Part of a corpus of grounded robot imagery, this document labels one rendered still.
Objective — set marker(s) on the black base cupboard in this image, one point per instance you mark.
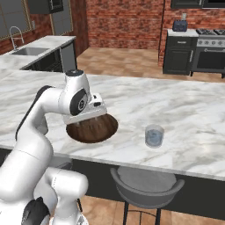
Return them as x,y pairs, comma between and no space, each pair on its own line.
179,55

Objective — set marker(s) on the clear glass of water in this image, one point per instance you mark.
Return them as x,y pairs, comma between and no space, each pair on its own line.
154,136

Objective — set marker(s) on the grey bar stool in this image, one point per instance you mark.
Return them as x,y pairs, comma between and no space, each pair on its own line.
146,184

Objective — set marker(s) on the silver tap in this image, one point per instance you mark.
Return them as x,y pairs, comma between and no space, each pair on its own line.
15,36

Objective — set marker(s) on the brown wooden ice bowl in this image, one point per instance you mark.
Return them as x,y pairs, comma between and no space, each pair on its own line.
93,131

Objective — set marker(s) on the black extractor hood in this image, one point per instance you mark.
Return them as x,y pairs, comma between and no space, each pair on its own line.
214,3

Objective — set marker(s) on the black wall cupboard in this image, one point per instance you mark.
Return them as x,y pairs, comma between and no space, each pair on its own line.
45,5

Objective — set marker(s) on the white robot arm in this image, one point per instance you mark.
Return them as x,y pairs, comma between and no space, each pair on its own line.
29,158

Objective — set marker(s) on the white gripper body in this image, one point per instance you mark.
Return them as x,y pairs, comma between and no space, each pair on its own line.
85,115

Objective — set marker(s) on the dark wall cupboard run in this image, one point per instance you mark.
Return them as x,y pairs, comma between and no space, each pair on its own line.
186,3

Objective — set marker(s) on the black stove with oven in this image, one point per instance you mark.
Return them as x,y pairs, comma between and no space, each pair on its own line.
209,51

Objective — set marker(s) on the steel sink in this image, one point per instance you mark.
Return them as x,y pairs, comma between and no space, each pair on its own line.
28,51

